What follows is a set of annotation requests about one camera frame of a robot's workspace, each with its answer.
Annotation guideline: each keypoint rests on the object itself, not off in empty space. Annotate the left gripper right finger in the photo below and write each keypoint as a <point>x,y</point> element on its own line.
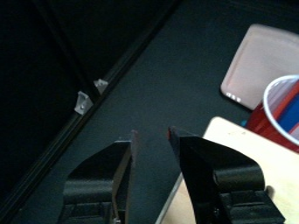
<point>217,175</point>

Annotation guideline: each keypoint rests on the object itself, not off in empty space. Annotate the black frame post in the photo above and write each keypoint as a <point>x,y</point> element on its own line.
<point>65,52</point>

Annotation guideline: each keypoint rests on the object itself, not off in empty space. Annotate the wooden drawer box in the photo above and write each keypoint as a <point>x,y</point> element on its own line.
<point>248,143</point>

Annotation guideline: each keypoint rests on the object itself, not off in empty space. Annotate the blue tool with red tip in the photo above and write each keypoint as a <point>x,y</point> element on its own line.
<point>291,113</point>

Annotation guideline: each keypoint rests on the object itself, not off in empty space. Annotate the pink plastic tray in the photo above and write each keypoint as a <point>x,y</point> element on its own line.
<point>264,64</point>

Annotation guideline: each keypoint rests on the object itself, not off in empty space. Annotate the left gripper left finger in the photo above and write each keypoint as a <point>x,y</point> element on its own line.
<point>97,180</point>

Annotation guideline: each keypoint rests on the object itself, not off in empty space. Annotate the black frame rail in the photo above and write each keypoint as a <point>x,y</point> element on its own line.
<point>116,73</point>

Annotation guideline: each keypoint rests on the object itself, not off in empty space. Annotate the silver frame bracket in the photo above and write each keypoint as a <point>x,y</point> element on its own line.
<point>83,102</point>
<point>100,85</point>

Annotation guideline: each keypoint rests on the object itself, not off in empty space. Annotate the red plastic cup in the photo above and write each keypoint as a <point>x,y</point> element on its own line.
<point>272,134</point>

